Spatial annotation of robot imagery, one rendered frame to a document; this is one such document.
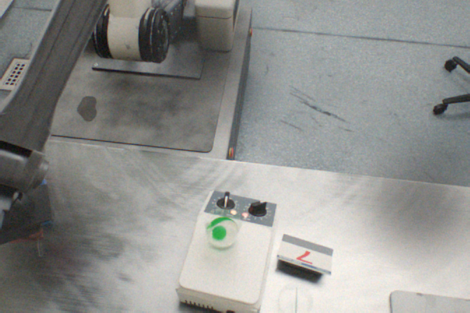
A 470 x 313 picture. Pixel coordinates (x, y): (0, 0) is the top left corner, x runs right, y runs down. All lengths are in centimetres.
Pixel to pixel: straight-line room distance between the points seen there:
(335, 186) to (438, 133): 123
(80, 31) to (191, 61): 106
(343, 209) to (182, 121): 74
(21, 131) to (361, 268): 56
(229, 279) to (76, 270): 28
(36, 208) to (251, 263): 34
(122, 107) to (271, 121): 69
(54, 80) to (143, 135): 87
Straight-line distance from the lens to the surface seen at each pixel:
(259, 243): 67
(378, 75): 215
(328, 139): 184
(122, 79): 156
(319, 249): 77
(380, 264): 79
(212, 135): 135
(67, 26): 52
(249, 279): 65
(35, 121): 55
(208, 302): 67
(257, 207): 72
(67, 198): 86
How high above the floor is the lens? 146
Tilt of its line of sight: 54 degrees down
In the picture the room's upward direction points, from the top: straight up
